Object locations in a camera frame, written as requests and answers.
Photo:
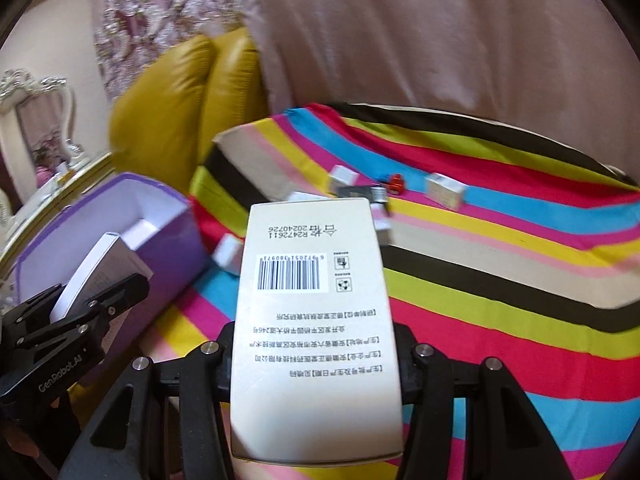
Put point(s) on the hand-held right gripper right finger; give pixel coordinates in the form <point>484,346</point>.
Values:
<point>430,390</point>

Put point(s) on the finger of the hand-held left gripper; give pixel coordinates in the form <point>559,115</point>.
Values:
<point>30,310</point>
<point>100,307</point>

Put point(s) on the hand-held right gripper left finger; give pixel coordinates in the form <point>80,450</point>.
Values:
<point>200,385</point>

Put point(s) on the white text-printed carton box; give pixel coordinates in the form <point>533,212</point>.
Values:
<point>100,270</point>

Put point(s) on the purple cardboard storage box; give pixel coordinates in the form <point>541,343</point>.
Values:
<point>170,260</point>

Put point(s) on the large cream carton box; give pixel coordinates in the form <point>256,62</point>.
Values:
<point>310,310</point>

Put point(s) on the white barcode carton box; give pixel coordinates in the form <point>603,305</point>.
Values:
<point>445,191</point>

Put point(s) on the black printed carton box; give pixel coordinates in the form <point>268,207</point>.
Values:
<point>355,192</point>

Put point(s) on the striped colourful tablecloth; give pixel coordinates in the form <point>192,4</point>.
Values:
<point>500,285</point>

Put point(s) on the small white carton box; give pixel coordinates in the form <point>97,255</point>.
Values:
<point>342,177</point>
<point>382,222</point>
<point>227,254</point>

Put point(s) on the small barcode carton box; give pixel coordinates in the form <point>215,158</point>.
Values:
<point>380,195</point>

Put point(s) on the red toy car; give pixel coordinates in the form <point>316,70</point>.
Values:
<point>396,184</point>

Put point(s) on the yellow leather armchair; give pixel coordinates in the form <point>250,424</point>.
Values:
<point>165,105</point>

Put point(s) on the floral lace curtain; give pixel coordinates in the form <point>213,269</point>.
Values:
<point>150,15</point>

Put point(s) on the pink plain curtain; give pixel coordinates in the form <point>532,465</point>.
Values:
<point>425,35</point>

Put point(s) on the white ornate mirror frame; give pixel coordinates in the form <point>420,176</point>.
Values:
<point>10,95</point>

